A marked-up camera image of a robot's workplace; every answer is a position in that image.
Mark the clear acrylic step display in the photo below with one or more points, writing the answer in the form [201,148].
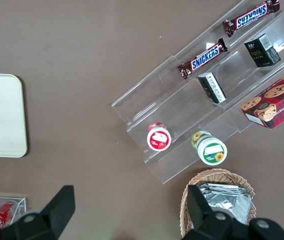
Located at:
[161,100]

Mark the light wicker basket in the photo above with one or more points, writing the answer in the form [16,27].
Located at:
[247,185]

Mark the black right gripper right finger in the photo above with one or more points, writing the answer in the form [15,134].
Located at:
[202,220]

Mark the red cola bottle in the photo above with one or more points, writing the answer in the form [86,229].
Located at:
[2,215]

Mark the red cookie box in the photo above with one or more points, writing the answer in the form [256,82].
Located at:
[274,105]

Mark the Snickers bar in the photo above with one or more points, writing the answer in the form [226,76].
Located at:
[252,15]
[204,58]

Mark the stack of foil trays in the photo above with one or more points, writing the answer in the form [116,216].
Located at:
[232,202]

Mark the red lid cup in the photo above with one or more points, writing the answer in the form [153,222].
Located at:
[158,138]

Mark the green lid cup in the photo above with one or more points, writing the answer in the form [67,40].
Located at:
[212,151]

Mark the small black box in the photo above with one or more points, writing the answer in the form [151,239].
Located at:
[262,51]
[212,87]

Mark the clear acrylic bottle rack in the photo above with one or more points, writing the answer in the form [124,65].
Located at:
[22,207]

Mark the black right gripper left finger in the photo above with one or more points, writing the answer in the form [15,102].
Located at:
[54,215]

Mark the beige plastic tray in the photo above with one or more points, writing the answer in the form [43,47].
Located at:
[1,115]

